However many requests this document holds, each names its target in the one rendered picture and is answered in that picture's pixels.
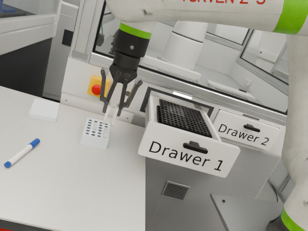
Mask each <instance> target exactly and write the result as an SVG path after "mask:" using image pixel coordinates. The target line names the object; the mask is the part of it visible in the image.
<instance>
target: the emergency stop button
mask: <svg viewBox="0 0 308 231"><path fill-rule="evenodd" d="M100 90H101V86H100V85H94V86H93V87H92V93H93V94H95V95H100Z"/></svg>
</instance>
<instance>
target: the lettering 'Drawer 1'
mask: <svg viewBox="0 0 308 231"><path fill-rule="evenodd" d="M154 143H157V144H158V145H159V150H158V151H156V152H155V151H151V149H152V146H153V144H154ZM166 149H170V148H164V150H163V153H162V155H163V154H164V152H165V150H166ZM160 150H161V144H160V143H158V142H154V141H153V142H152V144H151V147H150V150H149V152H152V153H157V152H159V151H160ZM172 151H176V150H173V149H172ZM182 153H183V152H181V158H180V160H183V159H184V157H185V156H186V162H188V160H189V159H190V158H191V157H192V155H191V156H190V157H189V158H188V159H187V155H188V154H185V155H184V156H183V158H182ZM171 154H175V153H170V154H169V157H170V158H176V156H177V154H178V152H177V151H176V154H175V156H174V157H171ZM196 158H200V157H198V156H197V157H194V158H193V160H192V162H193V163H194V161H195V160H196V161H199V162H201V158H200V160H197V159H196ZM207 160H208V161H210V160H209V159H205V160H204V162H203V164H202V166H203V165H204V163H205V162H206V161H207ZM218 161H219V162H220V164H219V166H218V168H217V169H216V168H215V169H214V170H218V171H221V170H219V167H220V165H221V164H222V162H223V161H222V160H218ZM194 164H195V165H199V164H196V163H194Z"/></svg>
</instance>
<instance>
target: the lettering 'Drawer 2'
mask: <svg viewBox="0 0 308 231"><path fill-rule="evenodd" d="M222 125H223V124H221V126H220V128H219V130H218V131H219V132H225V131H226V129H227V126H226V125H224V126H225V130H224V131H220V129H221V127H222ZM230 130H232V129H230V128H229V130H228V132H229V131H230ZM234 131H236V132H233V133H236V134H235V135H232V134H233V133H232V134H231V135H232V136H236V135H237V133H238V132H237V130H234ZM228 132H227V134H228ZM240 135H241V132H240V134H239V138H240V137H241V136H242V135H243V137H242V138H243V139H244V138H245V137H246V136H247V135H248V134H246V135H245V136H244V133H243V134H242V135H241V136H240ZM249 136H252V139H253V135H249ZM249 136H248V137H247V140H248V141H251V140H249V139H248V138H251V137H249ZM256 138H259V137H256ZM256 138H255V140H256ZM265 138H266V139H268V138H267V137H265ZM255 140H254V141H255ZM268 141H269V139H268V140H267V141H266V142H268ZM266 142H264V143H266ZM264 143H261V144H262V145H265V144H264ZM265 146H266V145H265Z"/></svg>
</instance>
